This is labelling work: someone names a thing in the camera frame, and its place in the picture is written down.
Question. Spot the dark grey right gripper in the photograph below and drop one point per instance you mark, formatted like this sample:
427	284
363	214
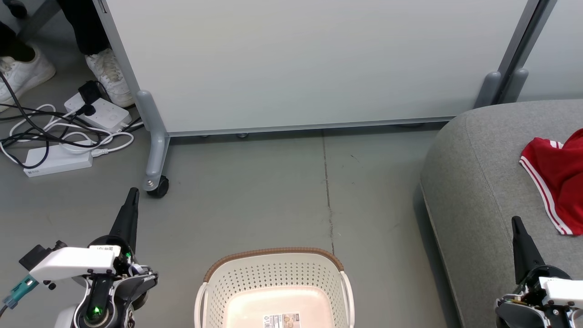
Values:
528	289

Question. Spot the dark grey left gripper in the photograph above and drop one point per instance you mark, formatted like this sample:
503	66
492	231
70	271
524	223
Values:
139	278

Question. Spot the red shorts with white stripes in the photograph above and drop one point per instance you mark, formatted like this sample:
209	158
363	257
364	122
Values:
560	177

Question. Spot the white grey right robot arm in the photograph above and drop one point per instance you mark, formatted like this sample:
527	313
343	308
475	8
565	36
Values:
524	316

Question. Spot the grey fabric sofa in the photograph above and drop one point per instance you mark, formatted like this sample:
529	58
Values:
483	182

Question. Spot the black caster wheel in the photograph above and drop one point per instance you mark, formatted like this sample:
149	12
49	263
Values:
159	187

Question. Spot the grey partition leg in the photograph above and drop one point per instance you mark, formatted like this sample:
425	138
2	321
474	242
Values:
487	89
155	146
514	85

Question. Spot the white flat power box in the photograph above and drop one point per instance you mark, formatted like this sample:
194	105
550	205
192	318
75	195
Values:
59	160

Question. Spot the white power strip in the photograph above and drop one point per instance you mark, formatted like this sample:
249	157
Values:
108	117

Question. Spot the black round plug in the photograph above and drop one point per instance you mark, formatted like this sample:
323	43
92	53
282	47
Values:
86	110

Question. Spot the black square plug adapter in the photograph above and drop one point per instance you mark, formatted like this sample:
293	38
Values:
89	92

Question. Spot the white sneaker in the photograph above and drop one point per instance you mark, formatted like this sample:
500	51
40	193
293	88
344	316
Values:
23	74
112	76

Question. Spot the cream perforated laundry basket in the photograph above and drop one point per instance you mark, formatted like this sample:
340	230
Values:
273	278

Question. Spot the paper label sticker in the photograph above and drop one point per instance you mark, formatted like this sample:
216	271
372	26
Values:
281	320

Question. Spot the black trouser leg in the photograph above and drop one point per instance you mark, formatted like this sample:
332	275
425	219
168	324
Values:
84	23
16	44

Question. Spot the narrow white partition board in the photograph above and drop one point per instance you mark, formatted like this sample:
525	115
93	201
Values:
560	45

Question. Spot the grey metal table leg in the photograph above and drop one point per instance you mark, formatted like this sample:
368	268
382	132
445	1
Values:
36	18

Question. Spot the large white partition board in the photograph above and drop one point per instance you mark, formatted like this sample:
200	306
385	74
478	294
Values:
296	59

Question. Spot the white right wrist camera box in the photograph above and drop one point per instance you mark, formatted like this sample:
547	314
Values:
562	291

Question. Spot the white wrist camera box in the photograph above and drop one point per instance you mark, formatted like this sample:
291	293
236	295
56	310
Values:
73	263
562	291

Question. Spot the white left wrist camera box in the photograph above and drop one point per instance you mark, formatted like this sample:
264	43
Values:
73	263

